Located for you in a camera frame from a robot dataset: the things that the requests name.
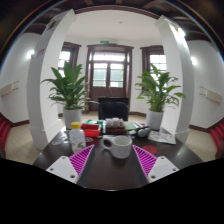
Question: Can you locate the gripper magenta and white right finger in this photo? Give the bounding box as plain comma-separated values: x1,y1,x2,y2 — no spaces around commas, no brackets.
133,145,178,183

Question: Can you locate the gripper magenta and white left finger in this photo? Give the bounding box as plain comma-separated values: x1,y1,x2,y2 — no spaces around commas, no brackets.
47,144,94,184

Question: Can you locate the red round coaster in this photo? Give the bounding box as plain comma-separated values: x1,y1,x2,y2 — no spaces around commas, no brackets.
142,145,157,154

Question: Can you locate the clear bottle yellow cap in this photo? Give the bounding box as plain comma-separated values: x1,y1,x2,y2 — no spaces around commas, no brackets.
69,122,86,153

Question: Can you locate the printed paper sheet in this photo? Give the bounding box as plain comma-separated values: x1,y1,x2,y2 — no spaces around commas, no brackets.
148,131,176,145

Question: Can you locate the grey round object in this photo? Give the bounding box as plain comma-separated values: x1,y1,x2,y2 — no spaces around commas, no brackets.
137,127,151,138

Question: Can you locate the white ceramic mug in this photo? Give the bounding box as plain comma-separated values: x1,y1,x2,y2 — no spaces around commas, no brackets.
101,135,132,159

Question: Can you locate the red box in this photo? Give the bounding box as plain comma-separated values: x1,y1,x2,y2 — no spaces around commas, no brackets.
81,124,101,137

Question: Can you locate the green book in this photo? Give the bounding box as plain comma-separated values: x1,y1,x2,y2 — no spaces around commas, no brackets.
124,121,137,131

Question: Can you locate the right white pillar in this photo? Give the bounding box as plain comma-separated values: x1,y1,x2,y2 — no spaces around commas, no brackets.
155,16,194,143

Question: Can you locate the white pillar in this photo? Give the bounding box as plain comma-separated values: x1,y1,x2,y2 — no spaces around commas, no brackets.
155,16,194,143
27,10,76,150

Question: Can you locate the left white pillar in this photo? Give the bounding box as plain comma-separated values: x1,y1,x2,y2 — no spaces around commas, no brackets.
27,10,76,150

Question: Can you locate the brown box with cups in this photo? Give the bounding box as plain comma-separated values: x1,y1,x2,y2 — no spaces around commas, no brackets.
105,117,126,135

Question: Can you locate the black office chair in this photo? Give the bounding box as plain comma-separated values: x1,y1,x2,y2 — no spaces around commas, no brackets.
98,97,129,121

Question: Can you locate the left green potted plant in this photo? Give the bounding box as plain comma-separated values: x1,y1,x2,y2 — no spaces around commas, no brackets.
44,62,88,130

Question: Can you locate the green potted plant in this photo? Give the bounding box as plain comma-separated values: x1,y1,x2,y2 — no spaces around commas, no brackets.
135,64,185,130
44,62,88,130

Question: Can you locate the right green potted plant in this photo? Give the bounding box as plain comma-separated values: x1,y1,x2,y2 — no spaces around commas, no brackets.
135,64,185,130

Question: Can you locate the brown wooden double door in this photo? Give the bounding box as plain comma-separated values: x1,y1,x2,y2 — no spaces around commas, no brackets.
86,44,133,101

